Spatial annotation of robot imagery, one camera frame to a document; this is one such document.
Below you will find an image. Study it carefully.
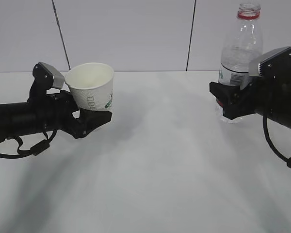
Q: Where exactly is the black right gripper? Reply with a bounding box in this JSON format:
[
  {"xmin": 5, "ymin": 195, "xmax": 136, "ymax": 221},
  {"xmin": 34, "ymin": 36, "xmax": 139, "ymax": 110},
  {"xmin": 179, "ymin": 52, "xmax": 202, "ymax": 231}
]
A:
[{"xmin": 209, "ymin": 81, "xmax": 266, "ymax": 119}]

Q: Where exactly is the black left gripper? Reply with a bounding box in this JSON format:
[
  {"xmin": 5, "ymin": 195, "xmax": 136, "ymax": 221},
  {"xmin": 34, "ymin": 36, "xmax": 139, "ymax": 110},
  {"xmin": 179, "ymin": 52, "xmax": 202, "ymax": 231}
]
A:
[{"xmin": 28, "ymin": 90, "xmax": 112, "ymax": 139}]

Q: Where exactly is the white paper cup green logo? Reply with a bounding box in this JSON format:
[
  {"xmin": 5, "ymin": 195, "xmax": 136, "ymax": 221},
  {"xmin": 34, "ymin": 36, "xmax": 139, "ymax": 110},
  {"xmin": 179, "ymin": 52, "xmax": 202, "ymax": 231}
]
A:
[{"xmin": 65, "ymin": 63, "xmax": 114, "ymax": 111}]

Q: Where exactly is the clear water bottle red label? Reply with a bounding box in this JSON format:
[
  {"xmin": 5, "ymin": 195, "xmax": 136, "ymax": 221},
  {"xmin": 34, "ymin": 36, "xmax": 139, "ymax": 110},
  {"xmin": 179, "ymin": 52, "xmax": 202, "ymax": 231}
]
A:
[{"xmin": 214, "ymin": 1, "xmax": 264, "ymax": 124}]

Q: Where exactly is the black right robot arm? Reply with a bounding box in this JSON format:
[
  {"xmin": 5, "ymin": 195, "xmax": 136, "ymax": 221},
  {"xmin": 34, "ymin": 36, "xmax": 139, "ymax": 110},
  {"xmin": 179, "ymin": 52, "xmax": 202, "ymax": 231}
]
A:
[{"xmin": 209, "ymin": 67, "xmax": 291, "ymax": 129}]

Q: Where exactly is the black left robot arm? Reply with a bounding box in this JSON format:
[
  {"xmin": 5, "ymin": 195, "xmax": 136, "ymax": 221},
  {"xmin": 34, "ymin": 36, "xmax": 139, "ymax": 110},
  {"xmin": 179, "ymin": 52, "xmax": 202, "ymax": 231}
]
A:
[{"xmin": 0, "ymin": 90, "xmax": 112, "ymax": 143}]

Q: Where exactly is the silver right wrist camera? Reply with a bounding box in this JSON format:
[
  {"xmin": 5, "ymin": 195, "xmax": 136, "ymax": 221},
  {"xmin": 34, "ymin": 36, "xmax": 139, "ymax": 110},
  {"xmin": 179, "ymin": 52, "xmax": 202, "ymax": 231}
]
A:
[{"xmin": 248, "ymin": 47, "xmax": 291, "ymax": 77}]

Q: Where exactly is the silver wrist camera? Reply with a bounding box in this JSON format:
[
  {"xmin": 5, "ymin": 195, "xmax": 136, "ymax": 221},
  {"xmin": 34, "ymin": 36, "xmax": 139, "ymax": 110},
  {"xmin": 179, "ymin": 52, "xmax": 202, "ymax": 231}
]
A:
[
  {"xmin": 248, "ymin": 47, "xmax": 291, "ymax": 77},
  {"xmin": 32, "ymin": 62, "xmax": 65, "ymax": 90}
]

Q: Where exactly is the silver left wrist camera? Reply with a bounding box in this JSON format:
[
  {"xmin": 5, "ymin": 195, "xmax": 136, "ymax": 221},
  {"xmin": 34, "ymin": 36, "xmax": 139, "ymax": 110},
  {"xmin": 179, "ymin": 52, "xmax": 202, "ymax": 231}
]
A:
[{"xmin": 32, "ymin": 62, "xmax": 65, "ymax": 90}]

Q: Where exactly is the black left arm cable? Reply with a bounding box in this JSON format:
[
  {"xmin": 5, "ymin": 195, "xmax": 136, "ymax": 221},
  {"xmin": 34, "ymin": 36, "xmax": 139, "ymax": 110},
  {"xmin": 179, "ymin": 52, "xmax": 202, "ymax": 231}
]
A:
[{"xmin": 0, "ymin": 91, "xmax": 58, "ymax": 159}]

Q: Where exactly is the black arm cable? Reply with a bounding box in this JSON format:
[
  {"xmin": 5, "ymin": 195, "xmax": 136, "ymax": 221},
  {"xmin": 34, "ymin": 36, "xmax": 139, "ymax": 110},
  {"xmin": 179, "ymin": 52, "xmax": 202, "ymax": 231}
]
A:
[
  {"xmin": 0, "ymin": 91, "xmax": 58, "ymax": 159},
  {"xmin": 262, "ymin": 110, "xmax": 291, "ymax": 173}
]

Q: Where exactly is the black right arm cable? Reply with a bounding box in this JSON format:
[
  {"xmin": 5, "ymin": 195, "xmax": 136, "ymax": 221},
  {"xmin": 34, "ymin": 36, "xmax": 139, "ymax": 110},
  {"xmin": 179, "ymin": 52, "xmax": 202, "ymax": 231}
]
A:
[{"xmin": 262, "ymin": 110, "xmax": 291, "ymax": 173}]

